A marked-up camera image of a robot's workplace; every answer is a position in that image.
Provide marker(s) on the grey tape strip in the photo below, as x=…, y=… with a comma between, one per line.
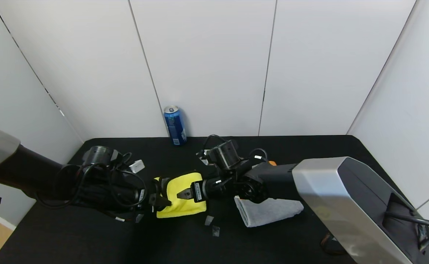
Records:
x=139, y=219
x=209, y=220
x=216, y=231

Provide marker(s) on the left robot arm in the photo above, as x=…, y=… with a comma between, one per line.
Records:
x=16, y=168

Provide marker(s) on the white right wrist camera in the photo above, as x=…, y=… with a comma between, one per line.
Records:
x=203, y=157

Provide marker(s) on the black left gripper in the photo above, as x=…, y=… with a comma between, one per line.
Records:
x=134, y=198

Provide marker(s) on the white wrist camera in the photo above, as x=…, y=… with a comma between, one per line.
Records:
x=203, y=157
x=137, y=166

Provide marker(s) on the black table cloth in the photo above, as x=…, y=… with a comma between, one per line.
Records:
x=90, y=242

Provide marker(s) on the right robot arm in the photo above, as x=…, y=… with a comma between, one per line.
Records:
x=346, y=198

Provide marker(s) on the blue soda can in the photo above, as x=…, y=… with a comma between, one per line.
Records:
x=175, y=126

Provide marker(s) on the yellow towel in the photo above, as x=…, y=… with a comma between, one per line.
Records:
x=185, y=211

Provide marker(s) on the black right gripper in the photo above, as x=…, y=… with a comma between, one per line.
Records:
x=197, y=191

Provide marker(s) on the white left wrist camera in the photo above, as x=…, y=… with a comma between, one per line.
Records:
x=137, y=166

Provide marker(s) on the grey towel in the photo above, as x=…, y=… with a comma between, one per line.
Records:
x=273, y=212

